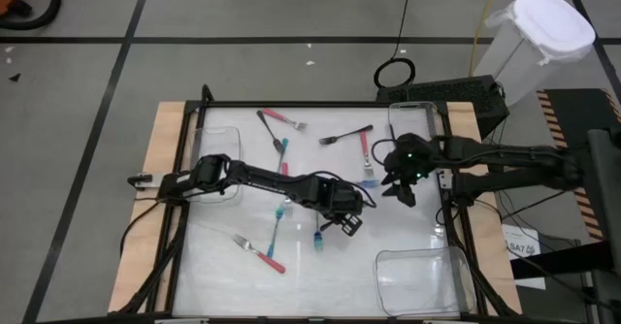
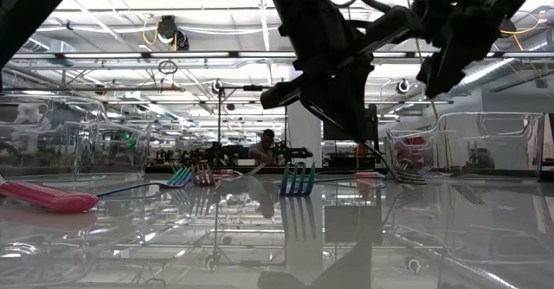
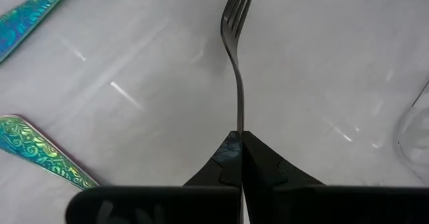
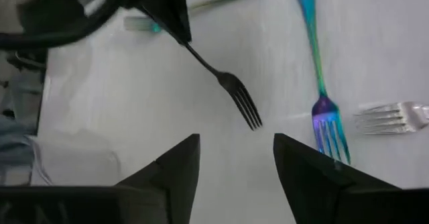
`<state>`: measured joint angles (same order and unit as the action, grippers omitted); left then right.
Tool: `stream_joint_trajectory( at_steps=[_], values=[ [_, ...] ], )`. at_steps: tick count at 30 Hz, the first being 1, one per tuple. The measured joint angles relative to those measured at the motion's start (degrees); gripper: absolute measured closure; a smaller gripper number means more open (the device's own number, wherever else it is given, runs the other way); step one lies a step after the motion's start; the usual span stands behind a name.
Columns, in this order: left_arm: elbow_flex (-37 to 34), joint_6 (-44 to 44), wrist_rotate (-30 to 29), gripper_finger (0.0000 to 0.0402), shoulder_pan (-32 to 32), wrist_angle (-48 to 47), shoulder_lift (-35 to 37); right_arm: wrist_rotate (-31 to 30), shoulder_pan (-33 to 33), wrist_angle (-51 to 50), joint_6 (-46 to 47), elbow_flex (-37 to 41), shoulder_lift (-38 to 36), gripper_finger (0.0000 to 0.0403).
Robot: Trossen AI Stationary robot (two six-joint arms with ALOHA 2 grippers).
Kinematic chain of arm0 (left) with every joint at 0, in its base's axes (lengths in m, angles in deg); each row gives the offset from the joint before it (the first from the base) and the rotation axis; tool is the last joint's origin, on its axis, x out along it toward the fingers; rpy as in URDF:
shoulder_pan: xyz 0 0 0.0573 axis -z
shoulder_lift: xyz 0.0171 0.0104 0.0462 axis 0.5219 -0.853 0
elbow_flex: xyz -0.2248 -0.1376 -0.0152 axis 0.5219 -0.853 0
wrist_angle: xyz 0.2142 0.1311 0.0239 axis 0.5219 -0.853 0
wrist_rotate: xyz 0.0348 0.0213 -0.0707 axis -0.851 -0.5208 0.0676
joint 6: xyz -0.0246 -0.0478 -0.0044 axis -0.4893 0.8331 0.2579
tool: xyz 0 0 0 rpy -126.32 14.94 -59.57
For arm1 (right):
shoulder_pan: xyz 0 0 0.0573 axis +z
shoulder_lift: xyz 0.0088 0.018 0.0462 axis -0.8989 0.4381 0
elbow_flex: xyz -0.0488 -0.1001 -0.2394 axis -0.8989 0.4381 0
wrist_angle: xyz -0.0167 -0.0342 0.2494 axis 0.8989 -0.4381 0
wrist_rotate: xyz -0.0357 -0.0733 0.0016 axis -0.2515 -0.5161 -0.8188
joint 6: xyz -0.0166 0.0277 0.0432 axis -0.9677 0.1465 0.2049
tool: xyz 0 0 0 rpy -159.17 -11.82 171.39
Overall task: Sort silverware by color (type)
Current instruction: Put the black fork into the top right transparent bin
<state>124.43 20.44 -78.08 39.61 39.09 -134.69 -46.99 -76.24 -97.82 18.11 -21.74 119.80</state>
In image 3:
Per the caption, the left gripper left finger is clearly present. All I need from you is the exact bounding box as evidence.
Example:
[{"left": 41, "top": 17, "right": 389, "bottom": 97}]
[{"left": 65, "top": 131, "right": 243, "bottom": 224}]

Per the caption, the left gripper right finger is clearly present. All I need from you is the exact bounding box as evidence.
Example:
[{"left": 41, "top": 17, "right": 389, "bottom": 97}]
[{"left": 241, "top": 131, "right": 429, "bottom": 224}]

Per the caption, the black fork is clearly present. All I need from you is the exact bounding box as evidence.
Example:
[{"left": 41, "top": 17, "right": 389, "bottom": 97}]
[{"left": 220, "top": 0, "right": 257, "bottom": 133}]

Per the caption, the iridescent blue-green fork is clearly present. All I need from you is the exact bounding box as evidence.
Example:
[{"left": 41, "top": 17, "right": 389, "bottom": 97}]
[
  {"left": 0, "top": 0, "right": 80, "bottom": 64},
  {"left": 0, "top": 114, "right": 101, "bottom": 190}
]

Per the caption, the clear plastic bin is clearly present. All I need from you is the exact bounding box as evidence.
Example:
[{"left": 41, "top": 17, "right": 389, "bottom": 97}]
[{"left": 393, "top": 78, "right": 429, "bottom": 186}]

